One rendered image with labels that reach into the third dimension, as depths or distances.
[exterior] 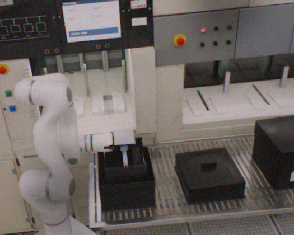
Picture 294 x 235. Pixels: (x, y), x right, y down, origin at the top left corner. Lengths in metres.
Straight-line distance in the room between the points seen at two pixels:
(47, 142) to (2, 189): 1.19
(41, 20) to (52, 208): 0.92
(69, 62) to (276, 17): 1.58
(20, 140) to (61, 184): 0.88
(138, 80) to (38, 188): 0.85
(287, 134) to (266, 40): 0.51
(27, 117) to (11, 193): 0.61
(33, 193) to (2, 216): 1.24
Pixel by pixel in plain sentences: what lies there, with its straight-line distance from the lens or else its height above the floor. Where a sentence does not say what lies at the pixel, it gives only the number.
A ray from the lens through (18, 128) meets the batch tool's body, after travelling 2.30.
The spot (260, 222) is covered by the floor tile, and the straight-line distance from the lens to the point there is 3.00.
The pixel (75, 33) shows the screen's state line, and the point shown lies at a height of 1.52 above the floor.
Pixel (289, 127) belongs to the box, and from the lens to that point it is 2.15.
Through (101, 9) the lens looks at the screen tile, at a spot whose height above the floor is 1.63.
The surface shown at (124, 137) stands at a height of 1.11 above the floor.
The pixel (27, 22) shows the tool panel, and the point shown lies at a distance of 1.99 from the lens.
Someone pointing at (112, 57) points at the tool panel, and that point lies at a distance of 3.01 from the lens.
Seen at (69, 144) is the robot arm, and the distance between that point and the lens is 1.71.
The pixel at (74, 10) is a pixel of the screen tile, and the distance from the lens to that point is 1.94.
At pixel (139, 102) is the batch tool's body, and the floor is 1.09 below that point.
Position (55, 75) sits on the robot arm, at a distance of 1.56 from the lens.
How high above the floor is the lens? 2.19
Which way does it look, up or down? 31 degrees down
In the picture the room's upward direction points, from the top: 5 degrees counter-clockwise
